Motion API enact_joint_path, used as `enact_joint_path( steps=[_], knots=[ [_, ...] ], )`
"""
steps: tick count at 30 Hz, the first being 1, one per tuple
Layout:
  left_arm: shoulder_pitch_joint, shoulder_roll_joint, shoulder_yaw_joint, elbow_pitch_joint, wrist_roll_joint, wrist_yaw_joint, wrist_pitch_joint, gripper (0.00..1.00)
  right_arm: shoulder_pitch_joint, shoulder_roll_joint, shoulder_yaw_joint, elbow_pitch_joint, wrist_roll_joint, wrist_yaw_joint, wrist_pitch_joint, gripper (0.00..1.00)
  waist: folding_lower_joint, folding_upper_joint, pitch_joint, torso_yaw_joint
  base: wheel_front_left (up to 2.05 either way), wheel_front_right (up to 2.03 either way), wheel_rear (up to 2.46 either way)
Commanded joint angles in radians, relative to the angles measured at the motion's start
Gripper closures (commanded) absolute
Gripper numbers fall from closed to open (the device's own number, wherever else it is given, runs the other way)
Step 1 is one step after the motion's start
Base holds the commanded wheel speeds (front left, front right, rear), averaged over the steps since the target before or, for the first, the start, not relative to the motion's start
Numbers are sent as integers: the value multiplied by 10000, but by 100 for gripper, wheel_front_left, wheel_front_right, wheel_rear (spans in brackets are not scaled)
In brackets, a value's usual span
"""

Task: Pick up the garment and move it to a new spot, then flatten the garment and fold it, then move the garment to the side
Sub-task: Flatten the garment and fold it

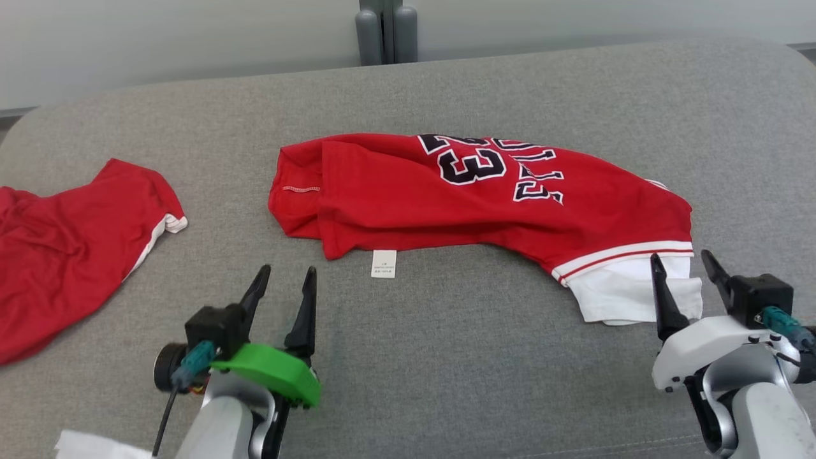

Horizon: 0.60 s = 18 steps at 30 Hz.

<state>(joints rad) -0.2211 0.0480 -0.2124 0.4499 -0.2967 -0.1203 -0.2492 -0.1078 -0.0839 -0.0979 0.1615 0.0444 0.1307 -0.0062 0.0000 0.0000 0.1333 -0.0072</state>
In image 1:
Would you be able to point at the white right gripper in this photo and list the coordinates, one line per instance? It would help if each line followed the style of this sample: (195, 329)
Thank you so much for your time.
(701, 344)

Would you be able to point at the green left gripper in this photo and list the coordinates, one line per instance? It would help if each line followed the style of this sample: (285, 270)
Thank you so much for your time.
(274, 370)

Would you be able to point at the red basketball jersey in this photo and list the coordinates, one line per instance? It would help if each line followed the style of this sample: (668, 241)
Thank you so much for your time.
(395, 191)

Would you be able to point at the red shorts white stripe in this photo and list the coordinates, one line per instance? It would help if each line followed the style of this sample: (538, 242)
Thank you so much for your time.
(64, 255)

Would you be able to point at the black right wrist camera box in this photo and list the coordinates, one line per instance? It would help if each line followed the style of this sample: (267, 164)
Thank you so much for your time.
(758, 296)

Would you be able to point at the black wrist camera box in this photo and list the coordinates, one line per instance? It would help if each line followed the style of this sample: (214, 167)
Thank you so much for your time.
(213, 328)
(758, 296)

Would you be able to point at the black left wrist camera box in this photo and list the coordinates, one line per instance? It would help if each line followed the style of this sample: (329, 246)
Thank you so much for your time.
(213, 328)

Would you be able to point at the grey partition post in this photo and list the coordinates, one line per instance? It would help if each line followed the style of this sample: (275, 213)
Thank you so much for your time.
(386, 32)

